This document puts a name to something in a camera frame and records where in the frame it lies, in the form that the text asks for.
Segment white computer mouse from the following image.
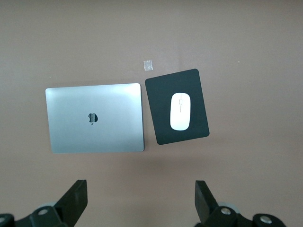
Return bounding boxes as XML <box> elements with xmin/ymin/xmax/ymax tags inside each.
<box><xmin>169</xmin><ymin>92</ymin><xmax>191</xmax><ymax>131</ymax></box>

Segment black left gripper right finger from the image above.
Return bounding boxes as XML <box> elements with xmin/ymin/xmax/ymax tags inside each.
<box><xmin>194</xmin><ymin>180</ymin><xmax>288</xmax><ymax>227</ymax></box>

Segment black mouse pad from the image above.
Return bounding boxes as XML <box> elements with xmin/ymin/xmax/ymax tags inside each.
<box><xmin>144</xmin><ymin>68</ymin><xmax>210</xmax><ymax>146</ymax></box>

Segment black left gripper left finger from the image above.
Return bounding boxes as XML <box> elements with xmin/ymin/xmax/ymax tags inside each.
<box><xmin>0</xmin><ymin>179</ymin><xmax>88</xmax><ymax>227</ymax></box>

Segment silver closed laptop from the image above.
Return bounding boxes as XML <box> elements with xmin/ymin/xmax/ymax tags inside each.
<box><xmin>45</xmin><ymin>83</ymin><xmax>145</xmax><ymax>154</ymax></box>

